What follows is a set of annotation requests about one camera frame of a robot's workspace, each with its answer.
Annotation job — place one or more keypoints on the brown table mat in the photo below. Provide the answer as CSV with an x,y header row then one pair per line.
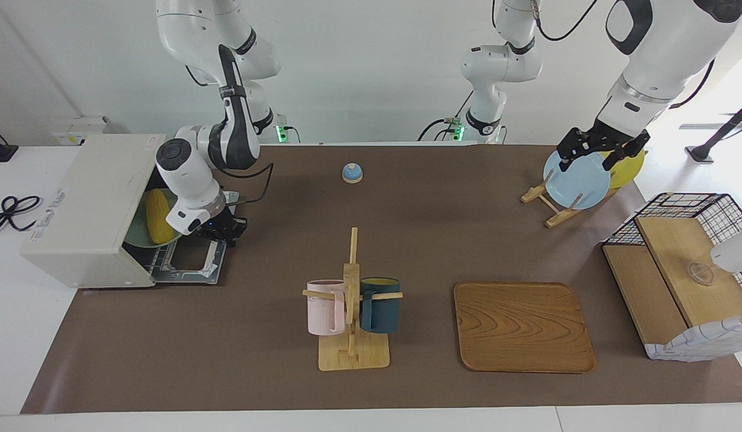
x,y
443,228

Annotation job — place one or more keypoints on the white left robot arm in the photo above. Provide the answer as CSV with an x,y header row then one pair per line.
x,y
677,48

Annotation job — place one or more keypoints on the white power box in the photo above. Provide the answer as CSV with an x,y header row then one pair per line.
x,y
83,129

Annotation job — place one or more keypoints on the wooden serving tray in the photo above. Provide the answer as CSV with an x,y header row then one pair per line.
x,y
521,327

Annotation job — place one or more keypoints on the white toaster oven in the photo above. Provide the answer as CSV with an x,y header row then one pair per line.
x,y
83,204

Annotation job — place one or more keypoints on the white rounded object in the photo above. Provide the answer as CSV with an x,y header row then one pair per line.
x,y
734,249

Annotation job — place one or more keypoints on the small blue lid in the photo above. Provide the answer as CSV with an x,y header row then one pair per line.
x,y
352,173

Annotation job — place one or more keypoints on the yellow corn cob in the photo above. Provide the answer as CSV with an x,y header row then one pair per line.
x,y
156,216

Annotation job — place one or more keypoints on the pink mug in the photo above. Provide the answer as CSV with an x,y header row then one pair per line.
x,y
323,309

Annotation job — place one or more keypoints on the wooden plate rack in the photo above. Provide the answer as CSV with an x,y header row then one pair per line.
x,y
560,217

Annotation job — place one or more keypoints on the wooden mug tree stand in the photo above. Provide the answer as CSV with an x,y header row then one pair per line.
x,y
353,357

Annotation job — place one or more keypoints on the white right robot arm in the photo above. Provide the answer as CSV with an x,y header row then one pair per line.
x,y
185,24

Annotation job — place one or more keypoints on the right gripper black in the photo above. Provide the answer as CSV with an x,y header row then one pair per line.
x,y
224,223

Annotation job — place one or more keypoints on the black clamp mount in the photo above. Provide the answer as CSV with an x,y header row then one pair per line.
x,y
2,153

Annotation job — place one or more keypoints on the light blue plate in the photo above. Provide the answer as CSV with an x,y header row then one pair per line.
x,y
578,186

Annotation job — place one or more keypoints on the dark teal mug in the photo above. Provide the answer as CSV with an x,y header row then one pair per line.
x,y
383,312

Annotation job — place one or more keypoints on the wooden step shelf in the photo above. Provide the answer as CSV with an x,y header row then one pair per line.
x,y
677,252

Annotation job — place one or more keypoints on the green plate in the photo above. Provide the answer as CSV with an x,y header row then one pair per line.
x,y
140,231

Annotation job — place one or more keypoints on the black stand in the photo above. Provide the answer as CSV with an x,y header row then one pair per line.
x,y
701,153

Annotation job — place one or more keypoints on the yellow plate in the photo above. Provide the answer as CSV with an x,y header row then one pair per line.
x,y
626,174

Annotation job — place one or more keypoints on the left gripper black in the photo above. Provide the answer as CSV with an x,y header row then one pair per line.
x,y
605,143

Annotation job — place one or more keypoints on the small clear glass cup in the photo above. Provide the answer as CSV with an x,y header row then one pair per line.
x,y
701,274

